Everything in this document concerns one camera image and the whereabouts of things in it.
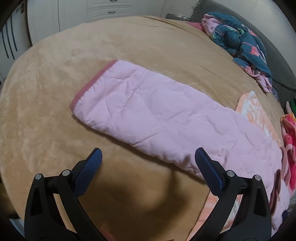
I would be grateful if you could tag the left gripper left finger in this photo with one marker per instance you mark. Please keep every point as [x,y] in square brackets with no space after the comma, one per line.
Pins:
[53,211]

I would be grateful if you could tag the blue floral padded garment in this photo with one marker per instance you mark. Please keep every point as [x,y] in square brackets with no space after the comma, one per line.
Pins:
[242,44]

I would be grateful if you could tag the pink quilted jacket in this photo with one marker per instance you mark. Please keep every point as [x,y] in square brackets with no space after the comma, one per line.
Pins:
[169,120]

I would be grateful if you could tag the hot pink fleece garment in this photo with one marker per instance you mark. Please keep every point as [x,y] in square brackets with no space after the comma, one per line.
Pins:
[287,123]

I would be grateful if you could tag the orange plaid fleece blanket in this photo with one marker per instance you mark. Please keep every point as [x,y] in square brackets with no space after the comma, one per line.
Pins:
[249,107]

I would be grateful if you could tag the grey headboard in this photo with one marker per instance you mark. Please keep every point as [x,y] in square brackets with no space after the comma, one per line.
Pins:
[283,76]

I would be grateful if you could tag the white wardrobe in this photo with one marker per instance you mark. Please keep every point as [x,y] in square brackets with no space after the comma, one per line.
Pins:
[24,23]

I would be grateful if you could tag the pile of folded clothes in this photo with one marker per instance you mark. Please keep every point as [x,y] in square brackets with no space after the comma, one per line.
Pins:
[290,107]

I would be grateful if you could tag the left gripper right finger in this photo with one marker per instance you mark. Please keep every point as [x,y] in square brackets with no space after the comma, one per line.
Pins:
[242,211]

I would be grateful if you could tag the tan bed sheet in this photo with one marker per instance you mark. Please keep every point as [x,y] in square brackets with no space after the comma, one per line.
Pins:
[137,196]

